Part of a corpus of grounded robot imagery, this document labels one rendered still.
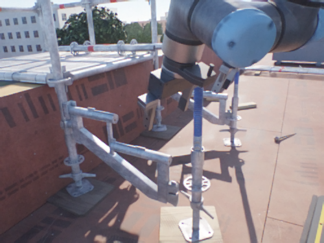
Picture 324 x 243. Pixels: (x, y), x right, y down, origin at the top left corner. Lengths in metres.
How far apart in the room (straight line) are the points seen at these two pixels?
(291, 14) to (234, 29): 0.14
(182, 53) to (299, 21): 0.22
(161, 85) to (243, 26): 0.23
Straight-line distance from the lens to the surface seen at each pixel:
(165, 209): 1.46
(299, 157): 2.17
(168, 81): 0.54
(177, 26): 0.50
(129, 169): 1.32
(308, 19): 0.51
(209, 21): 0.42
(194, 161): 1.09
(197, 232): 1.34
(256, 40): 0.41
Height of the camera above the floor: 0.98
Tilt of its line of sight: 21 degrees down
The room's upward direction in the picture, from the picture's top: 2 degrees counter-clockwise
